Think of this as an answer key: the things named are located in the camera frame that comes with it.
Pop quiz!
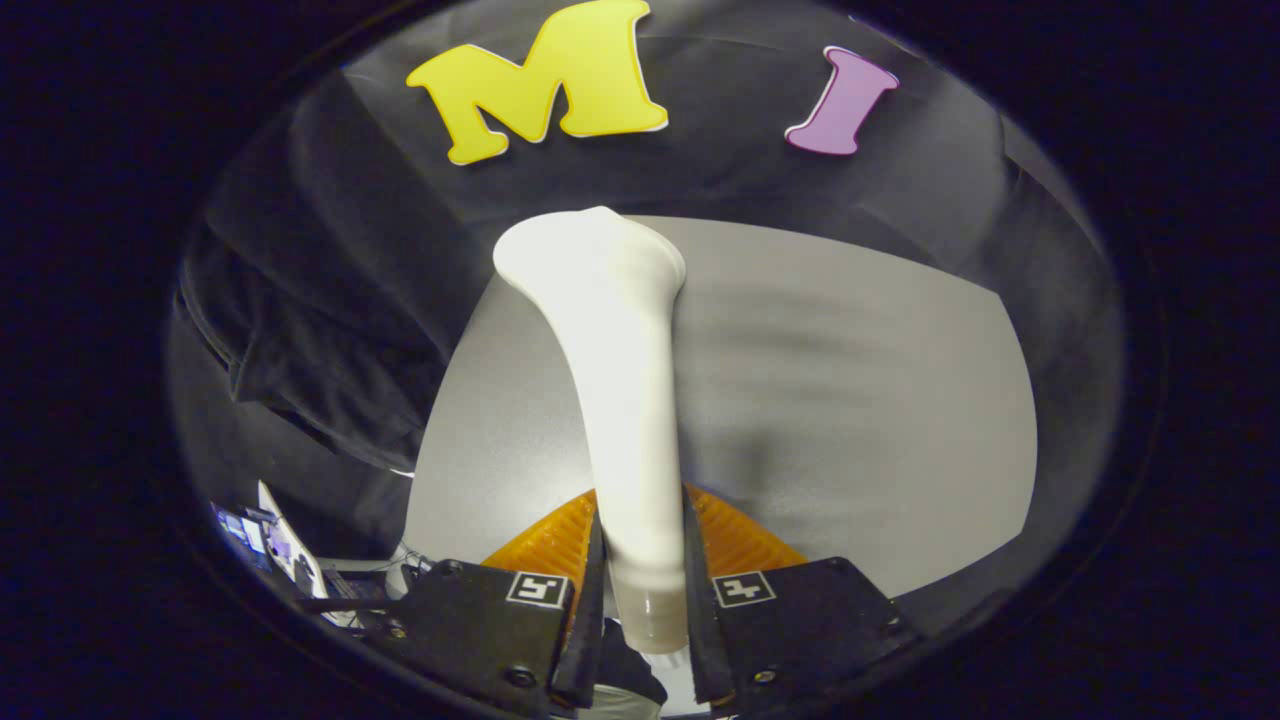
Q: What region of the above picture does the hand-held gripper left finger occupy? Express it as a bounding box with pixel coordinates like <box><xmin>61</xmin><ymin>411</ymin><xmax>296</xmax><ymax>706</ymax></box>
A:
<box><xmin>380</xmin><ymin>488</ymin><xmax>607</xmax><ymax>716</ymax></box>

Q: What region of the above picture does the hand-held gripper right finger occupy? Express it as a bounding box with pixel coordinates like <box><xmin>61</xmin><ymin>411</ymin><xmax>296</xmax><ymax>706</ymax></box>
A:
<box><xmin>683</xmin><ymin>485</ymin><xmax>921</xmax><ymax>713</ymax></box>

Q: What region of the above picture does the black jacket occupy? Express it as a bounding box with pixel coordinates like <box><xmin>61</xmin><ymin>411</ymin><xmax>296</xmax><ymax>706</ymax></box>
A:
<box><xmin>178</xmin><ymin>225</ymin><xmax>456</xmax><ymax>473</ymax></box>

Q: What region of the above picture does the grey cabinet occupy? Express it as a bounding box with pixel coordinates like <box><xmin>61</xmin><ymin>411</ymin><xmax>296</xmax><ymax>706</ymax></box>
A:
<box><xmin>405</xmin><ymin>215</ymin><xmax>1038</xmax><ymax>601</ymax></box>

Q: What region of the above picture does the white board with stickers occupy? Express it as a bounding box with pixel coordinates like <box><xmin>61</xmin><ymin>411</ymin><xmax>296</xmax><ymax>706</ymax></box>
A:
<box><xmin>257</xmin><ymin>481</ymin><xmax>331</xmax><ymax>601</ymax></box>

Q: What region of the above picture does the lit monitor screen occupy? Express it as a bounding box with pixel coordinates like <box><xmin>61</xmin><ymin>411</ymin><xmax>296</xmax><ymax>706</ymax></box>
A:
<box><xmin>212</xmin><ymin>503</ymin><xmax>269</xmax><ymax>571</ymax></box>

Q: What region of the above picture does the black backdrop cloth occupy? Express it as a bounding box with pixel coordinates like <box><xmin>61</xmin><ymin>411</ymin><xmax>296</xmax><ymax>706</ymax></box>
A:
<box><xmin>170</xmin><ymin>0</ymin><xmax>1126</xmax><ymax>641</ymax></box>

